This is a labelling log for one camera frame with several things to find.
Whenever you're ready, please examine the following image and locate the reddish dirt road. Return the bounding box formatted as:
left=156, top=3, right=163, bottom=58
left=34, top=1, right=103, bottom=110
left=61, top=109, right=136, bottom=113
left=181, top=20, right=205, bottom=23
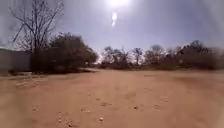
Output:
left=0, top=68, right=224, bottom=128

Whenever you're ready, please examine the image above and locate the dark leafy bush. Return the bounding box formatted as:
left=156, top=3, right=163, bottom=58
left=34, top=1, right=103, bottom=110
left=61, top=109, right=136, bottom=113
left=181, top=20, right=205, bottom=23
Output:
left=32, top=32, right=100, bottom=74

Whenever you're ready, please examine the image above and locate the row of trees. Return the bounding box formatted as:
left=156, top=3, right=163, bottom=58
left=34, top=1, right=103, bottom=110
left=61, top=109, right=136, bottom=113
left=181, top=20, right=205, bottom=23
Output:
left=98, top=39, right=224, bottom=71

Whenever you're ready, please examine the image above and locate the bare leafless tree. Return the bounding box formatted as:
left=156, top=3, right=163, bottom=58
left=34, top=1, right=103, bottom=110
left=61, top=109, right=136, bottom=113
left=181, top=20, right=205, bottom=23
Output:
left=8, top=0, right=65, bottom=73

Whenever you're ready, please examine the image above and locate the pale long wall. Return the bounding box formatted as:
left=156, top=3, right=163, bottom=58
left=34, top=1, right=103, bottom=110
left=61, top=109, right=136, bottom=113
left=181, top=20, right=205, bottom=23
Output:
left=0, top=48, right=34, bottom=73

